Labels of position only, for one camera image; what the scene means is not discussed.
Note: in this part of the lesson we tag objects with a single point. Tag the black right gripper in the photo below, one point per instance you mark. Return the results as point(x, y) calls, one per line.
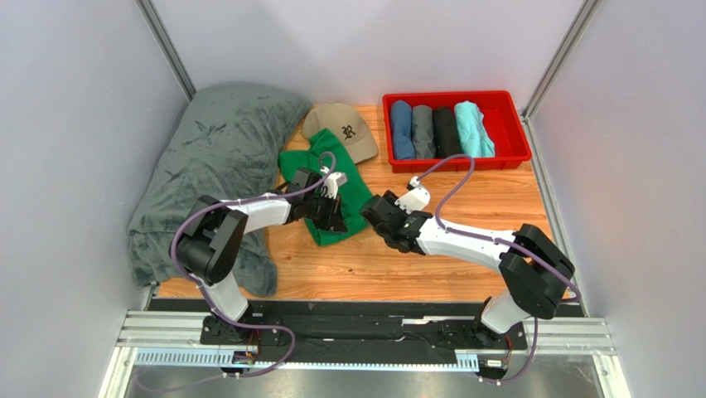
point(387, 219)

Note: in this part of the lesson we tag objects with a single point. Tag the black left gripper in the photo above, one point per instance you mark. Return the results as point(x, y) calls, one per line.
point(333, 219)

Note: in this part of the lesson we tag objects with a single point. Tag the green t-shirt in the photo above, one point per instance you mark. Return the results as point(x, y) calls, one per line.
point(354, 193)

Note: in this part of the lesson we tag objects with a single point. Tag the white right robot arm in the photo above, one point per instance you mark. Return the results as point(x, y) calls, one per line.
point(536, 272)

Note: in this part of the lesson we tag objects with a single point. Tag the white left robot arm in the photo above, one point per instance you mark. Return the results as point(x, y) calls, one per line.
point(207, 245)

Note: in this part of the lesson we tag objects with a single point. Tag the blue rolled t-shirt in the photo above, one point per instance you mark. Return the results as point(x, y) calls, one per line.
point(401, 131)

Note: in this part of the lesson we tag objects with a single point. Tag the tan baseball cap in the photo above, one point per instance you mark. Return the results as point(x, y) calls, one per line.
point(347, 126)

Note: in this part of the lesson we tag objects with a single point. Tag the black rolled t-shirt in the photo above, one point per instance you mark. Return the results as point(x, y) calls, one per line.
point(445, 133)

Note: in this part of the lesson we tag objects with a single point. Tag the grey rolled t-shirt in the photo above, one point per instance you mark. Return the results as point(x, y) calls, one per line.
point(422, 132)

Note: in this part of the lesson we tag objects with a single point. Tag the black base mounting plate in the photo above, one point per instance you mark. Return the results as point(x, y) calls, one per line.
point(380, 333)

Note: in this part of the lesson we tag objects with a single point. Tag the turquoise rolled t-shirt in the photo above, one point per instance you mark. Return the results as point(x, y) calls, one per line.
point(473, 137)

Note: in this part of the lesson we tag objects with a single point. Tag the grey plush pillow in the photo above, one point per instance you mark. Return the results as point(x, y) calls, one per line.
point(226, 146)

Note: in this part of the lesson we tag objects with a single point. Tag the red plastic bin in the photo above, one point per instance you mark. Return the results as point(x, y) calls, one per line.
point(501, 121)

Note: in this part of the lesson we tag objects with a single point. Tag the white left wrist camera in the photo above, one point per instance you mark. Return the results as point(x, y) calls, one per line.
point(331, 183)

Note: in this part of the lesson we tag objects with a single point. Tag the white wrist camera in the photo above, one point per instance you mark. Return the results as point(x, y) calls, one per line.
point(331, 183)
point(415, 199)

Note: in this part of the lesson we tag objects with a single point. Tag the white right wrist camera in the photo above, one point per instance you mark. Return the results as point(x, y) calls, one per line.
point(415, 199)

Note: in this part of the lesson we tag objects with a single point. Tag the aluminium frame rail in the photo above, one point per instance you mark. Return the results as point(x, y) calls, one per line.
point(159, 353)

